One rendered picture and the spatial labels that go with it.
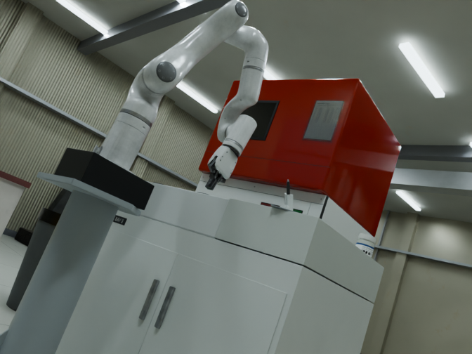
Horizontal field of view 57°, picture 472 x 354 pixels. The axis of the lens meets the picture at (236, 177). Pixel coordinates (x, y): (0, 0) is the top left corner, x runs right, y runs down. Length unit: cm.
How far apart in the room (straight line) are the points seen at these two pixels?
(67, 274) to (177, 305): 36
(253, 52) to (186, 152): 924
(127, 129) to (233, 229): 49
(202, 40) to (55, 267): 93
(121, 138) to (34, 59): 805
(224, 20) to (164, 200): 71
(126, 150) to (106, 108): 842
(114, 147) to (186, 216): 36
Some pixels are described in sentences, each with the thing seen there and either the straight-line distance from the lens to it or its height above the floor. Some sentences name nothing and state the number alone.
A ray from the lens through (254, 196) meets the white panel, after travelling 223.
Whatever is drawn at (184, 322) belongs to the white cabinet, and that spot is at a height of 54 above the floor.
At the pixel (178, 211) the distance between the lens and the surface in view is 162.
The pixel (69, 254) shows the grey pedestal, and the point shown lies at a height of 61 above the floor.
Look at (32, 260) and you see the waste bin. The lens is 340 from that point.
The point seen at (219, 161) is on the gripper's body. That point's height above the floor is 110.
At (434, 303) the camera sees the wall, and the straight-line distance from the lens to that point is 1222.
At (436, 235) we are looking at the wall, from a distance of 1265.
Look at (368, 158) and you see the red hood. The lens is 240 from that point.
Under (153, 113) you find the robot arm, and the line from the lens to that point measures 155.
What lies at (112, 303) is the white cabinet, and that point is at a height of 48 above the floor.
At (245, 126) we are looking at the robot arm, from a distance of 169.
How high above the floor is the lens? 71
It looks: 13 degrees up
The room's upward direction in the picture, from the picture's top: 21 degrees clockwise
